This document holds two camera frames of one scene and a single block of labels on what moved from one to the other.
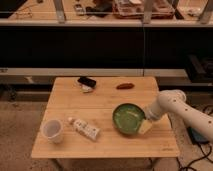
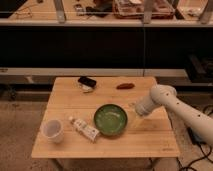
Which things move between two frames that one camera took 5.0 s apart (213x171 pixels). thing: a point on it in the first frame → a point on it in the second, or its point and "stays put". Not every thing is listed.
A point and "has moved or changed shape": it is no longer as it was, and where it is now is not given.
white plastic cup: [52, 129] stays put
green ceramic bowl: [127, 118] has moved or changed shape
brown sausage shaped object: [125, 86] stays put
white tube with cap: [84, 128] stays put
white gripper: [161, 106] → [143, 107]
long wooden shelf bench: [112, 13] stays put
